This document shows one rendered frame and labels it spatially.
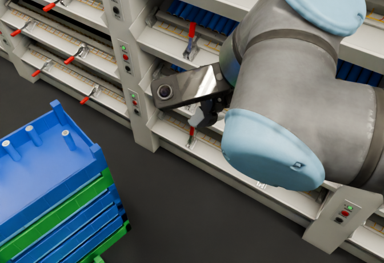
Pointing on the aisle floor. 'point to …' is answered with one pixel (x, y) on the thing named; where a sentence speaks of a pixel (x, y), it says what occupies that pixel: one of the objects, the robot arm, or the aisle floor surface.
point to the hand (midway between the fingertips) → (187, 112)
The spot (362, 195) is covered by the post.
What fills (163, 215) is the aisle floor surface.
